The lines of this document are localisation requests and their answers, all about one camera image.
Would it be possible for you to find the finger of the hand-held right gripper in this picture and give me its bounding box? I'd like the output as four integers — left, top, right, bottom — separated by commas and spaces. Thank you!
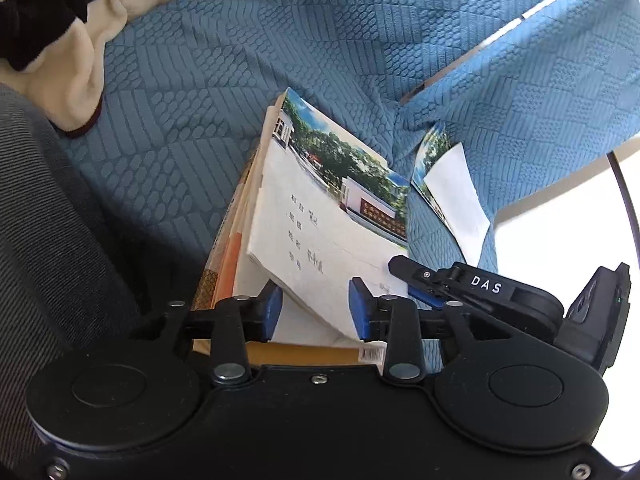
406, 286, 447, 312
388, 254, 454, 291

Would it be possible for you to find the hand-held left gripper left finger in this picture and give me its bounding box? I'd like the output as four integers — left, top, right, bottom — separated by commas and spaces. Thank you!
127, 281, 285, 387

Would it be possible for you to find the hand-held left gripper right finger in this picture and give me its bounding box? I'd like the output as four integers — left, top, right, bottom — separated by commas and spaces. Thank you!
348, 276, 502, 387

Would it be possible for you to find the purple and gold book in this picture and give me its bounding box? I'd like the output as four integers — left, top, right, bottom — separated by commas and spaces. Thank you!
245, 340, 390, 367

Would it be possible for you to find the white and orange book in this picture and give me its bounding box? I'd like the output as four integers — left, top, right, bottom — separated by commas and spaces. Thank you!
210, 105, 361, 347

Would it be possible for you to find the beige painting cover book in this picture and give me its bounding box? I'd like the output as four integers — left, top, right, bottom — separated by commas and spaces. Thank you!
191, 160, 236, 356

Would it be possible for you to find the white paper booklet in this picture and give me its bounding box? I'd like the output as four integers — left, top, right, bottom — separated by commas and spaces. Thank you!
430, 142, 493, 266

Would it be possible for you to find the scenery cover notebook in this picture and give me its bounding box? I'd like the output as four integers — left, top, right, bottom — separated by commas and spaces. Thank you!
411, 122, 453, 221
246, 87, 412, 343

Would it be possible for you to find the black curved rod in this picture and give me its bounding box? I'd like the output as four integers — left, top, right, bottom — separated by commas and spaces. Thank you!
606, 151, 640, 271

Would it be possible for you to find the blue quilted sofa cover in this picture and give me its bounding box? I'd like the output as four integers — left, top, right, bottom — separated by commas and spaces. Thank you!
55, 0, 640, 361

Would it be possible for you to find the grey striped cushion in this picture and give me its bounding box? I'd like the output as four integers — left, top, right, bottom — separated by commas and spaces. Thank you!
0, 82, 151, 471

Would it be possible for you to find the red black cream striped blanket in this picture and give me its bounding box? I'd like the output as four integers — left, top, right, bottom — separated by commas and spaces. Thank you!
0, 0, 236, 138

